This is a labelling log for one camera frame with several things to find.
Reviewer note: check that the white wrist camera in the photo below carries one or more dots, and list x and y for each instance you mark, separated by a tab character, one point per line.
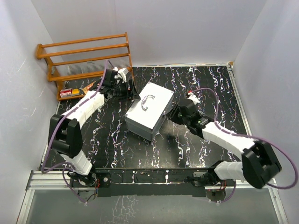
121	74
191	96

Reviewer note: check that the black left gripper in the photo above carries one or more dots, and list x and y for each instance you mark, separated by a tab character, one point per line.
129	94

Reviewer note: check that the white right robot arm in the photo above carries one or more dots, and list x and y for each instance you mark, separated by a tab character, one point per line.
258	163

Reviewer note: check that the red white medicine box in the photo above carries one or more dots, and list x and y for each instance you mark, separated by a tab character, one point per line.
65	93

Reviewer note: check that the orange wooden shelf rack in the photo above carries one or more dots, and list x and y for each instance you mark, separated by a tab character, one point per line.
84	58

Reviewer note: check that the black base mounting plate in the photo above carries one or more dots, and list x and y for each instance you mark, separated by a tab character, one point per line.
217	192

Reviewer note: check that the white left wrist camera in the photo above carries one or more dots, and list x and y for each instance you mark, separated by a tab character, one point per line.
121	74

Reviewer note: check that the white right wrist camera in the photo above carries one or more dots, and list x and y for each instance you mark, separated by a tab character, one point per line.
191	96

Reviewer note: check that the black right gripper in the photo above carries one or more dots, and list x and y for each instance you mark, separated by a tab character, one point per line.
172	115

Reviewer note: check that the yellow small box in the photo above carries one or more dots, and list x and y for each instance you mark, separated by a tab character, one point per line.
75	92

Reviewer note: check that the orange patterned box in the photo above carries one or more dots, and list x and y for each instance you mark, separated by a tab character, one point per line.
85	89

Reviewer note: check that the grey storage box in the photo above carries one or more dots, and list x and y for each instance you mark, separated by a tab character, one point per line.
146	116

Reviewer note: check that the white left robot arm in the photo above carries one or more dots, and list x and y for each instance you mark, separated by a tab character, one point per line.
65	136

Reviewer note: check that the aluminium frame rail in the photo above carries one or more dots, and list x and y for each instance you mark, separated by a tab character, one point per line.
106	177

